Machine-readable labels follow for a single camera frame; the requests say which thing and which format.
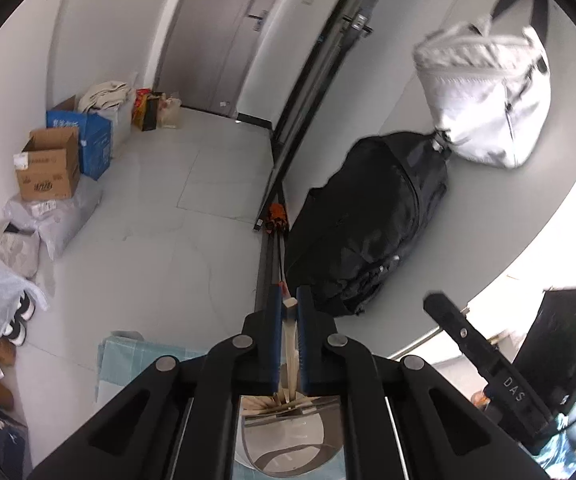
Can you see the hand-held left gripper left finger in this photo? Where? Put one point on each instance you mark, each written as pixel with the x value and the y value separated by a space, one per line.
pixel 275 345

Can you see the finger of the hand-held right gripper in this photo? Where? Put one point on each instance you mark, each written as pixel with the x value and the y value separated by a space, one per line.
pixel 460 332

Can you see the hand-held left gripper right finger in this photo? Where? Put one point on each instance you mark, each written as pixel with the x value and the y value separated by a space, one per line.
pixel 305 345

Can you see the pale wooden chopstick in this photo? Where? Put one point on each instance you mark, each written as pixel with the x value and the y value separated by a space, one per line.
pixel 290 330

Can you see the white grey utensil holder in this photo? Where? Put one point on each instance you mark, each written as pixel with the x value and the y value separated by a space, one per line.
pixel 288 437

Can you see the white shoulder bag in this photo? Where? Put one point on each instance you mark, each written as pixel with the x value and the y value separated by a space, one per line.
pixel 488 105

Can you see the orange black umbrella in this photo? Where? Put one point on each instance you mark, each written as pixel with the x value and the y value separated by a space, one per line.
pixel 275 217

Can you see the black backpack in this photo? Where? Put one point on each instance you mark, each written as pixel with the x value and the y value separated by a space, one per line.
pixel 368 220

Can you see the blue white checked tablecloth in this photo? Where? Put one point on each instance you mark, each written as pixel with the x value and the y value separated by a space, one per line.
pixel 132 365

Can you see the grey plastic parcel bag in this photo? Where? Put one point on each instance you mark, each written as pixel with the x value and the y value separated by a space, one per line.
pixel 62 220

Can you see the black white sneaker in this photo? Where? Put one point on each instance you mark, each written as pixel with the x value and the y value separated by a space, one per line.
pixel 15 332
pixel 27 307

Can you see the blue cardboard box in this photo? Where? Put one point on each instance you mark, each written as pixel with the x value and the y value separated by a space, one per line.
pixel 95 145

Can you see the white woven sack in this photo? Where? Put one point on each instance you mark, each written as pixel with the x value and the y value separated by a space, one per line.
pixel 120 125

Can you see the beige plastic parcel bag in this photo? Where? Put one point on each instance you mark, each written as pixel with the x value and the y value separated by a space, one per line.
pixel 17 252

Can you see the red yellow shopping bag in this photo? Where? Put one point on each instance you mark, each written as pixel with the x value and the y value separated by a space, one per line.
pixel 139 107

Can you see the brown cardboard box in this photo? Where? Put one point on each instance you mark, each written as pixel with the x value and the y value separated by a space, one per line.
pixel 47 175

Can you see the cream cloth bundle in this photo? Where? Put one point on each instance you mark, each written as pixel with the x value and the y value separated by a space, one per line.
pixel 105 94

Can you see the grey entrance door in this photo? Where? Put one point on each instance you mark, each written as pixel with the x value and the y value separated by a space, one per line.
pixel 207 35

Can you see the black door frame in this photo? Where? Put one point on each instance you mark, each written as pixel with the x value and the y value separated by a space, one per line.
pixel 308 85

